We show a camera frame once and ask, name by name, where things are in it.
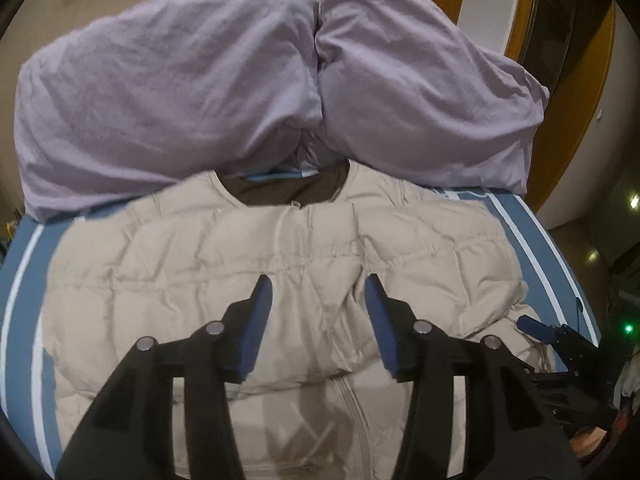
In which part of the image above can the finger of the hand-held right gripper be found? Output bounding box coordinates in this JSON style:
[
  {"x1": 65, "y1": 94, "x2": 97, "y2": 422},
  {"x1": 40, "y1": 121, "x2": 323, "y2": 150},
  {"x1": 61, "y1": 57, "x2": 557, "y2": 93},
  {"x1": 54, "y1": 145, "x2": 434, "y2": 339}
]
[{"x1": 516, "y1": 315, "x2": 603, "y2": 378}]

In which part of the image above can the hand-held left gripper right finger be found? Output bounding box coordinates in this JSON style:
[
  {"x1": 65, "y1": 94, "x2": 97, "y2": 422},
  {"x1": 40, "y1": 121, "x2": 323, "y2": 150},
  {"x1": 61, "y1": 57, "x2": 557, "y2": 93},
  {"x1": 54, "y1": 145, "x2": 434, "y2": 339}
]
[{"x1": 364, "y1": 274, "x2": 583, "y2": 480}]

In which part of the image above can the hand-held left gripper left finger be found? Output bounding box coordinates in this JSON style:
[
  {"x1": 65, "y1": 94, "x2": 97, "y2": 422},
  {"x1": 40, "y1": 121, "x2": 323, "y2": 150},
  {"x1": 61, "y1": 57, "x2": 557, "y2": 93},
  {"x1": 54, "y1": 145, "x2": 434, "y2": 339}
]
[{"x1": 55, "y1": 274, "x2": 275, "y2": 480}]

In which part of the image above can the beige puffer jacket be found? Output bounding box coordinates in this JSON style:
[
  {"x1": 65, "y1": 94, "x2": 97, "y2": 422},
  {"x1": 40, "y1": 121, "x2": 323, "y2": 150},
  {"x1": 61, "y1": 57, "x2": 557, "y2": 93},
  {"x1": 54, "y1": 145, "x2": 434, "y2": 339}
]
[{"x1": 40, "y1": 159, "x2": 561, "y2": 480}]

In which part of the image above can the blue white striped bed sheet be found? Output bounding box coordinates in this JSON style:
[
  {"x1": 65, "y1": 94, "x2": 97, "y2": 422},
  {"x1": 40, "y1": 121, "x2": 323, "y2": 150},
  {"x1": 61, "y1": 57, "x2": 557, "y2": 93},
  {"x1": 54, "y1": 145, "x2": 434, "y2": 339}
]
[{"x1": 0, "y1": 180, "x2": 603, "y2": 480}]

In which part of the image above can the lavender pillow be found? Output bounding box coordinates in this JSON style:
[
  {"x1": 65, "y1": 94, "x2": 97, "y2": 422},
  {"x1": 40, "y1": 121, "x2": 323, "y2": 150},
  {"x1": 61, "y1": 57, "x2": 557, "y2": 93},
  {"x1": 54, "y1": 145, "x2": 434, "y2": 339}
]
[
  {"x1": 315, "y1": 0, "x2": 551, "y2": 196},
  {"x1": 15, "y1": 0, "x2": 326, "y2": 222}
]

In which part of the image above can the wooden door frame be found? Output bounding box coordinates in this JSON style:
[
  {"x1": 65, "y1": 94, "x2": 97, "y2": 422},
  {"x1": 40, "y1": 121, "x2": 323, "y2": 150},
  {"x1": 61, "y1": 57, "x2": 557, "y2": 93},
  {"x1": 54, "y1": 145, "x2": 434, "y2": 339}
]
[{"x1": 395, "y1": 0, "x2": 618, "y2": 213}]

